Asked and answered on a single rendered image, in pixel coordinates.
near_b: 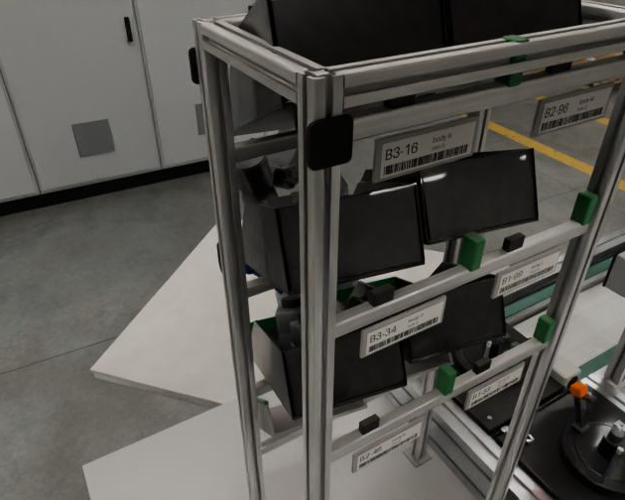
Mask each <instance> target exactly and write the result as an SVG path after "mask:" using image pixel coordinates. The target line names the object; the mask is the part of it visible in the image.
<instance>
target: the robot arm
mask: <svg viewBox="0 0 625 500"><path fill-rule="evenodd" d="M292 130H296V128H290V129H283V130H279V132H278V134H279V133H283V132H288V131H292ZM236 169H237V180H238V188H239V189H240V190H241V191H242V193H241V197H242V200H243V203H244V205H245V202H253V203H258V204H263V205H268V206H273V207H284V206H289V205H295V204H300V199H299V192H298V191H294V192H291V194H289V195H284V196H278V194H277V192H276V189H275V188H284V189H291V188H294V187H295V186H296V184H298V183H299V148H296V149H292V150H288V151H283V152H279V153H275V154H271V155H266V156H262V157H258V158H254V159H249V160H245V161H241V162H236ZM344 195H348V184H347V182H346V181H345V179H344V178H343V176H342V175H341V173H340V193H339V196H344ZM216 248H217V257H218V264H219V268H220V271H221V273H222V270H221V261H220V253H219V244H218V242H217V244H216ZM245 270H246V274H248V275H251V274H254V275H255V276H257V277H258V278H259V277H262V276H261V275H260V274H259V273H258V272H256V271H255V270H254V269H252V268H251V267H250V266H248V265H247V264H246V263H245Z"/></svg>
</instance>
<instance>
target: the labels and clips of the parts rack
mask: <svg viewBox="0 0 625 500"><path fill-rule="evenodd" d="M581 15H582V25H585V24H591V23H597V22H603V21H609V20H615V19H621V18H625V7H623V6H617V5H611V4H605V3H599V2H593V1H587V0H581ZM216 25H217V26H216ZM218 26H219V27H218ZM200 31H201V33H202V34H203V35H205V36H207V37H209V41H208V42H207V41H206V40H203V41H202V47H203V49H204V50H205V51H207V52H209V53H210V54H212V55H214V56H215V57H217V58H219V59H221V60H222V61H224V62H226V63H228V64H230V65H231V66H233V67H235V68H236V69H238V70H240V71H242V72H243V73H245V74H247V75H248V76H250V77H252V78H253V79H255V80H257V81H259V82H260V83H262V84H264V85H265V86H267V87H269V88H270V89H272V90H274V91H275V92H277V93H279V94H281V95H282V96H284V97H286V98H287V99H289V100H291V101H292V102H294V103H296V104H297V105H298V77H297V71H298V70H302V69H309V70H310V71H314V68H315V67H320V66H322V65H320V64H318V63H316V62H312V61H310V60H308V59H306V58H303V57H301V56H299V55H297V54H294V53H292V52H290V51H288V50H286V49H283V48H281V47H273V46H271V45H270V44H269V43H267V42H266V41H265V40H263V39H261V38H259V37H257V36H255V35H252V34H250V33H248V32H246V31H244V30H241V29H239V28H237V27H235V26H232V25H230V24H228V23H226V22H224V21H216V22H215V25H213V24H211V23H209V22H207V23H201V24H200ZM272 52H274V53H275V54H274V53H272ZM188 59H189V66H190V74H191V80H192V82H194V83H195V84H199V78H198V70H197V61H196V53H195V47H194V48H190V49H189V50H188ZM522 75H523V72H517V73H512V74H508V75H503V76H498V77H494V81H498V82H501V83H504V84H506V85H507V86H508V87H513V86H518V85H520V83H521V79H522ZM614 84H615V82H614V81H610V82H606V83H602V84H598V85H594V86H591V87H587V88H583V89H578V90H574V91H570V92H566V93H562V94H558V95H554V96H550V97H546V98H542V99H539V102H538V106H537V110H536V114H535V118H534V122H533V126H532V130H531V134H530V138H535V137H539V136H542V135H546V134H549V133H553V132H556V131H559V130H562V129H566V128H569V127H573V126H576V125H580V124H583V123H586V122H590V121H593V120H597V119H600V118H603V117H604V115H605V112H606V109H607V106H608V102H609V99H610V96H611V93H612V90H613V87H614ZM415 98H416V94H412V95H407V96H402V97H398V98H393V99H388V100H384V106H385V107H387V108H389V109H394V108H398V107H403V106H407V105H412V104H415ZM478 122H479V115H478V114H476V115H472V116H468V117H464V118H459V119H455V120H451V121H447V122H443V123H439V124H436V125H432V126H428V127H423V128H419V129H415V130H411V131H407V132H403V133H399V134H395V135H391V136H387V137H382V138H378V139H375V141H374V156H373V170H372V183H373V184H376V183H379V182H383V181H386V180H389V179H392V178H396V177H399V176H403V175H406V174H410V173H413V172H417V171H420V170H424V169H427V168H431V167H434V166H438V165H441V164H445V163H448V162H452V161H455V160H458V159H462V158H465V157H469V156H472V155H473V149H474V144H475V138H476V133H477V127H478ZM352 144H353V118H352V117H351V116H350V115H348V114H344V115H339V116H334V117H330V118H325V119H320V120H315V121H313V122H311V123H310V124H309V126H308V167H309V168H310V169H311V170H312V171H319V170H323V169H326V168H330V167H334V166H338V165H342V164H346V163H348V162H349V161H350V160H351V157H352ZM597 201H598V195H597V194H595V193H593V192H591V191H588V190H583V191H580V192H579V193H578V195H577V198H576V201H575V204H574V207H573V210H572V214H571V217H570V220H574V221H576V222H578V223H580V225H582V226H583V225H586V224H588V223H589V222H590V220H591V217H592V214H593V211H594V209H595V207H596V204H597ZM524 240H525V235H524V234H522V233H521V232H518V233H515V234H513V235H510V236H508V237H505V238H504V242H503V246H502V249H503V250H504V251H506V252H511V251H514V250H516V249H519V248H521V247H523V244H524ZM485 242H486V239H485V238H484V237H482V236H480V235H479V234H477V233H476V232H474V231H472V232H469V233H467V234H465V235H464V237H463V242H462V248H461V253H460V258H459V265H462V266H463V267H465V268H466V269H467V270H468V271H469V272H473V271H475V270H478V269H479V268H480V264H481V260H482V255H483V251H484V246H485ZM561 251H562V247H561V246H559V247H556V248H554V249H552V250H549V251H547V252H545V253H542V254H540V255H537V256H535V257H533V258H530V259H528V260H526V261H523V262H521V263H519V264H516V265H514V266H512V267H509V268H507V269H505V270H502V271H500V272H498V273H496V277H495V281H494V285H493V290H492V294H491V299H492V300H493V299H495V298H497V297H499V296H502V295H504V294H506V293H508V292H510V291H513V290H515V289H517V288H519V287H521V286H524V285H526V284H528V283H530V282H532V281H535V280H537V279H539V278H541V277H544V276H546V275H547V274H549V273H551V272H554V271H555V269H556V266H557V263H558V260H559V257H560V254H561ZM393 297H394V287H393V286H392V285H391V284H389V283H388V284H385V285H383V286H380V287H378V288H375V289H373V290H370V291H369V301H368V303H369V304H370V305H371V306H372V307H373V308H375V307H377V306H380V305H382V304H385V303H387V302H390V301H392V300H393ZM445 301H446V295H443V296H441V297H439V298H436V299H434V300H432V301H429V302H427V303H425V304H422V305H420V306H418V307H415V308H413V309H411V310H408V311H406V312H402V313H400V314H397V315H395V316H393V317H390V318H388V319H386V320H383V321H381V322H379V323H376V324H374V325H372V326H369V327H367V328H364V329H362V330H361V340H360V354H359V357H360V358H363V357H366V356H368V355H370V354H372V353H374V352H377V351H379V350H381V349H383V348H385V347H388V346H390V345H392V344H394V343H397V342H399V341H401V340H403V339H405V338H408V337H410V336H412V335H414V334H416V333H419V332H421V331H423V330H425V329H427V328H430V327H432V326H434V325H436V324H438V323H441V322H442V317H443V312H444V306H445ZM555 324H556V321H555V320H554V319H552V318H551V317H549V316H548V315H546V314H543V315H541V316H539V318H538V322H537V325H536V328H535V331H534V334H533V337H535V338H536V339H537V340H538V341H540V342H541V343H542V344H544V343H546V342H548V341H549V340H550V338H551V335H552V332H553V330H554V327H555ZM524 366H525V362H524V361H523V362H521V363H519V364H518V365H516V366H514V367H512V368H510V369H508V370H506V371H505V372H503V373H501V374H499V375H497V376H495V377H493V378H492V379H490V380H488V381H486V382H484V383H482V384H480V385H479V386H477V387H475V388H473V389H471V390H469V391H468V392H467V395H466V399H465V403H464V408H463V410H464V411H466V410H468V409H470V408H472V407H473V406H475V405H477V404H479V403H480V402H482V401H484V400H486V399H488V398H489V397H491V396H493V395H495V394H497V393H498V392H500V391H502V390H504V389H505V388H507V387H509V386H511V385H513V384H514V383H516V382H518V381H520V379H521V376H522V372H523V369H524ZM455 377H456V371H455V370H454V369H453V368H452V367H451V366H450V365H449V364H447V363H444V364H443V365H441V366H440V367H439V368H438V373H437V382H436V388H437V389H438V390H439V391H440V392H441V393H442V394H443V395H444V396H447V395H449V394H451V393H452V391H453V386H454V382H455ZM424 419H425V417H424V416H421V417H419V418H418V419H416V420H414V421H412V422H410V423H408V424H406V425H405V426H403V427H401V428H399V429H397V430H395V431H393V432H392V433H390V434H388V435H386V436H384V437H381V438H380V439H378V440H376V441H374V442H372V443H370V444H369V445H367V446H365V447H363V448H361V449H359V450H357V451H356V452H354V453H353V454H352V468H351V472H352V473H355V472H356V471H358V470H360V469H362V468H364V467H365V466H367V465H369V464H371V463H372V462H374V461H376V460H378V459H380V458H381V457H383V456H385V455H387V454H389V453H390V452H392V451H394V450H396V449H397V448H399V447H401V446H403V445H405V444H406V443H408V442H410V441H412V440H414V439H415V438H418V437H420V436H421V435H422V430H423V424H424ZM379 422H380V418H379V417H378V416H377V415H376V414H374V415H372V416H370V417H368V418H366V419H364V420H362V421H360V422H359V431H360V432H361V434H362V435H366V434H367V433H369V432H371V431H373V430H375V429H377V428H379ZM302 435H303V429H299V430H296V431H293V432H290V433H286V434H283V435H280V436H277V437H269V438H267V439H265V440H263V441H261V449H262V455H263V454H265V453H267V452H269V451H271V450H273V449H275V448H277V447H279V446H281V445H283V444H285V443H287V442H289V441H291V440H293V439H295V438H298V437H300V436H302Z"/></svg>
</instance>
